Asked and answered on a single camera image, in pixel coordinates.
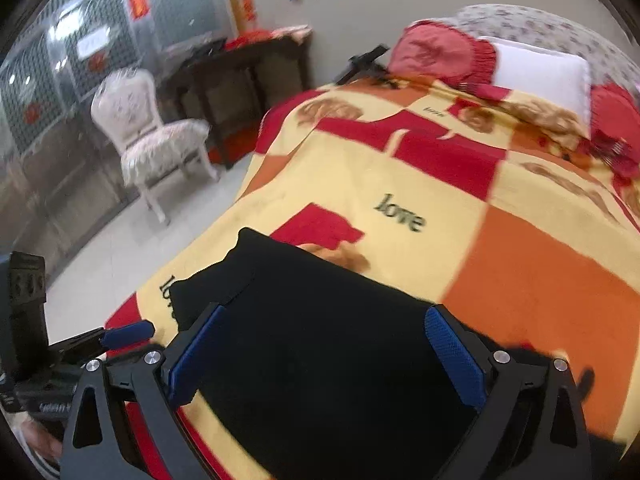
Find black pants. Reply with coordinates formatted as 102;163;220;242
169;227;596;480

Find white ornate chair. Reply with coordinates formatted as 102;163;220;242
90;67;221;226

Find person's left forearm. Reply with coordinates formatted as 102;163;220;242
12;417;63;478

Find red heart-shaped ruffled pillow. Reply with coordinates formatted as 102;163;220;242
387;20;498;88
575;82;640;181

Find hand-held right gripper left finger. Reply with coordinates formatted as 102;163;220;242
60;302;231;480

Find dark wooden table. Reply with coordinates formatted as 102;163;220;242
160;27;313;168

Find black tripod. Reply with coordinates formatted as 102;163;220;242
334;44;391;86

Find red cloth on table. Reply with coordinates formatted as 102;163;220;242
222;25;313;51

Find red yellow orange printed blanket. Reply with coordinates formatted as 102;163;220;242
102;77;640;480

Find white pillow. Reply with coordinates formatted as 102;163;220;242
477;36;593;116

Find floral fabric headboard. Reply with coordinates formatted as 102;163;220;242
450;4;638;91

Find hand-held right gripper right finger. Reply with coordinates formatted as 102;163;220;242
424;304;593;480

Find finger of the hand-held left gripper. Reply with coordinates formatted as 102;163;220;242
47;321;156;361

